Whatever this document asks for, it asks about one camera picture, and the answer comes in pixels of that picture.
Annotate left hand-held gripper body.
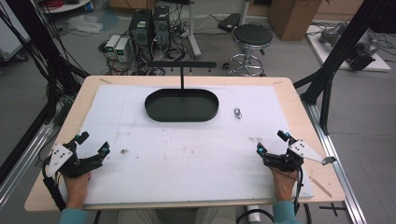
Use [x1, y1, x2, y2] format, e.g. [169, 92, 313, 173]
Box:
[46, 138, 105, 179]

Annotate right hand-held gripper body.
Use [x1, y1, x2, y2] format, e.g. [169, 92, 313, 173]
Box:
[262, 139, 338, 173]

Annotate person's right hand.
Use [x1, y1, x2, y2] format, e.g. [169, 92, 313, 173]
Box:
[269, 167, 299, 203]

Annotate person's left hand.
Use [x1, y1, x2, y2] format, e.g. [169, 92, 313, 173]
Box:
[62, 171, 92, 209]

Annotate thin wooden stick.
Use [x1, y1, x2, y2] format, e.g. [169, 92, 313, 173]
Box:
[307, 175, 333, 199]

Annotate white cylinder under table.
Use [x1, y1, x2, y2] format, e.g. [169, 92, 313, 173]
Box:
[245, 204, 262, 224]

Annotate white foam mat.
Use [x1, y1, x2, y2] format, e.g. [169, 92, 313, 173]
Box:
[59, 83, 315, 206]

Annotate black stand with oval tray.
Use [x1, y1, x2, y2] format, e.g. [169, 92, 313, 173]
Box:
[144, 61, 220, 123]

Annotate person's legs in light trousers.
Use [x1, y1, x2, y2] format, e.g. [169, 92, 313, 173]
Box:
[116, 206, 238, 224]

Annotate white power supply unit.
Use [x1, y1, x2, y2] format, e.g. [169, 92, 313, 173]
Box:
[114, 37, 131, 63]
[105, 34, 121, 61]

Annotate black round stool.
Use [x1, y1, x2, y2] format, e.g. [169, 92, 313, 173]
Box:
[221, 23, 275, 77]

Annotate white board with robot parts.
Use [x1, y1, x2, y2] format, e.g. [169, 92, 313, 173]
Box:
[305, 21, 392, 73]

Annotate clear plastic bag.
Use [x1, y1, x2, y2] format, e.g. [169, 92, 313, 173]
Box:
[66, 14, 104, 35]

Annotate cardboard box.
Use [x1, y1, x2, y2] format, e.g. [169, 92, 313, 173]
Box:
[267, 0, 324, 42]

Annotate black computer tower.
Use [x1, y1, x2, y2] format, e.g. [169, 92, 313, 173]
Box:
[128, 8, 154, 49]
[151, 5, 172, 49]

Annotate flat black device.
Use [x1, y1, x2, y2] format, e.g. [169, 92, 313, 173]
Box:
[217, 12, 242, 34]

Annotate white table leg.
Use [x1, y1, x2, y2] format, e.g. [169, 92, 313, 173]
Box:
[186, 0, 203, 61]

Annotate left hand-held gripper black cable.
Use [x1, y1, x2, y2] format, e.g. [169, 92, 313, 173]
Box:
[41, 155, 68, 213]

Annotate hand-held gripper black cable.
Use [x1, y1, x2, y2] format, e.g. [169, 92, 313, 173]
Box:
[292, 167, 313, 224]
[41, 155, 68, 213]

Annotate right hand-held gripper black cable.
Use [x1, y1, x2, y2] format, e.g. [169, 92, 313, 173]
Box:
[292, 167, 313, 224]

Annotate aluminium rail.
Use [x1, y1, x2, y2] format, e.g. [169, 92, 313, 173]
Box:
[0, 121, 56, 207]
[303, 100, 369, 224]

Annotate black metal frame post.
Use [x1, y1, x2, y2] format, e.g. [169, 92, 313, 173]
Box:
[0, 0, 92, 125]
[292, 0, 396, 135]

